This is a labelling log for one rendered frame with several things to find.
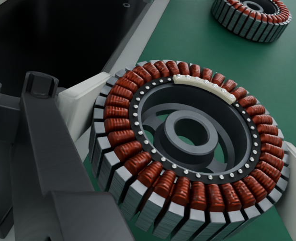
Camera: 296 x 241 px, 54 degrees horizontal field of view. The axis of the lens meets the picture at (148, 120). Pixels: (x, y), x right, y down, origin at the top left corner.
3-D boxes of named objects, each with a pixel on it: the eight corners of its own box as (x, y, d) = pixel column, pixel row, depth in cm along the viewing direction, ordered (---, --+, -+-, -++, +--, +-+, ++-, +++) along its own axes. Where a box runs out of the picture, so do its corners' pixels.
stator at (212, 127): (259, 280, 15) (307, 258, 12) (51, 201, 15) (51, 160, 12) (259, 127, 22) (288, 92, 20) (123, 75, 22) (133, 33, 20)
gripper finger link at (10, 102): (26, 158, 10) (-52, 128, 10) (73, 119, 15) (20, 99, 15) (35, 120, 10) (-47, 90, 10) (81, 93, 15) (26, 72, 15)
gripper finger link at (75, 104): (57, 162, 12) (40, 156, 12) (99, 117, 19) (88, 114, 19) (76, 97, 11) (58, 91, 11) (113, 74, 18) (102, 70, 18)
